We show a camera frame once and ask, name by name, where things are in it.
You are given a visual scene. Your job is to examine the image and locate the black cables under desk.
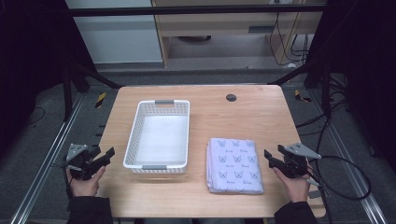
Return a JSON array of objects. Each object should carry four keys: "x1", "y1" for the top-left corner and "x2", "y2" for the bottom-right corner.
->
[{"x1": 268, "y1": 11, "x2": 313, "y2": 68}]

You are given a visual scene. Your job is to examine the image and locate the person's left hand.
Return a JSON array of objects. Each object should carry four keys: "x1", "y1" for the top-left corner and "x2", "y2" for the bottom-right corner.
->
[{"x1": 65, "y1": 165, "x2": 107, "y2": 198}]

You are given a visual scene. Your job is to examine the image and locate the yellow black tape marker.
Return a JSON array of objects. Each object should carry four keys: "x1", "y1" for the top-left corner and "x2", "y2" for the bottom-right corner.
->
[
  {"x1": 293, "y1": 89, "x2": 313, "y2": 104},
  {"x1": 94, "y1": 91, "x2": 107, "y2": 109}
]

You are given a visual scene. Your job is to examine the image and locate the person's right hand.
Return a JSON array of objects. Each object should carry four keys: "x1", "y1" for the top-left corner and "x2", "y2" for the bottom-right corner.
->
[{"x1": 272, "y1": 167, "x2": 313, "y2": 203}]

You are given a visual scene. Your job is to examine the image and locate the black horizontal bar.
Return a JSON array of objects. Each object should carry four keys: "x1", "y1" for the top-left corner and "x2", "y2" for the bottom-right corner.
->
[{"x1": 66, "y1": 4, "x2": 329, "y2": 18}]

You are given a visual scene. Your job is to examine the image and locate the folded lavender printed cloth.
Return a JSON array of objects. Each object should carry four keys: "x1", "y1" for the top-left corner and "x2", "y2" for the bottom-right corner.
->
[{"x1": 205, "y1": 137, "x2": 265, "y2": 196}]

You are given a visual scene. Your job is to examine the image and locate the black floor cables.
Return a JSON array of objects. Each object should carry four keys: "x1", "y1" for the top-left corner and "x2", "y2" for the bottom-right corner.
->
[{"x1": 294, "y1": 74, "x2": 354, "y2": 157}]

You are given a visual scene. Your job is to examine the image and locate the thin black floor cable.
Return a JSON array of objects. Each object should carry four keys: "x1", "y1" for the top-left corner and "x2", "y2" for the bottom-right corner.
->
[{"x1": 25, "y1": 106, "x2": 47, "y2": 126}]

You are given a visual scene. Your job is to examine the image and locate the aluminium floor rail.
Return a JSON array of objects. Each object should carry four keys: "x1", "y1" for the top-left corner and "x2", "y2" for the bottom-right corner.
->
[
  {"x1": 309, "y1": 91, "x2": 389, "y2": 224},
  {"x1": 9, "y1": 94, "x2": 87, "y2": 224}
]

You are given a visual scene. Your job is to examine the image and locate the white plastic basket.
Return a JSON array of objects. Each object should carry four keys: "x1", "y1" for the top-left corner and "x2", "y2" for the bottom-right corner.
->
[{"x1": 122, "y1": 99, "x2": 191, "y2": 175}]

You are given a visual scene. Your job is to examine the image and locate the black metal stand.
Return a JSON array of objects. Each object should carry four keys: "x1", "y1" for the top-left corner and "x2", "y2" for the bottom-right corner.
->
[
  {"x1": 61, "y1": 57, "x2": 123, "y2": 123},
  {"x1": 268, "y1": 57, "x2": 333, "y2": 119}
]

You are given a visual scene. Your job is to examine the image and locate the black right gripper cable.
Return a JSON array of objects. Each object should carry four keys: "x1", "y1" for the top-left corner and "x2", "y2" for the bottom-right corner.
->
[{"x1": 306, "y1": 154, "x2": 373, "y2": 224}]

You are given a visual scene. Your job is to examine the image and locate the white cabinet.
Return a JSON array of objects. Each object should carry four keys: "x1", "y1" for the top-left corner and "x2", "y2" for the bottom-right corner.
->
[{"x1": 64, "y1": 0, "x2": 164, "y2": 65}]

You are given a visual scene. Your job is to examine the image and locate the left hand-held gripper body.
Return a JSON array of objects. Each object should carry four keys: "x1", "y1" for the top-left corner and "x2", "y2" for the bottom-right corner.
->
[{"x1": 65, "y1": 143, "x2": 95, "y2": 182}]

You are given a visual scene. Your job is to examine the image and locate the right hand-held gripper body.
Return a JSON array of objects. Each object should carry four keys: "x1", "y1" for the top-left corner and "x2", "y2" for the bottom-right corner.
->
[{"x1": 279, "y1": 142, "x2": 322, "y2": 179}]

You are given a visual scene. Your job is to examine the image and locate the thin black left gripper cable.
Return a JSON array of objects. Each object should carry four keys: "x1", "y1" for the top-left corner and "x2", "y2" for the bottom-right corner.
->
[{"x1": 50, "y1": 161, "x2": 75, "y2": 200}]

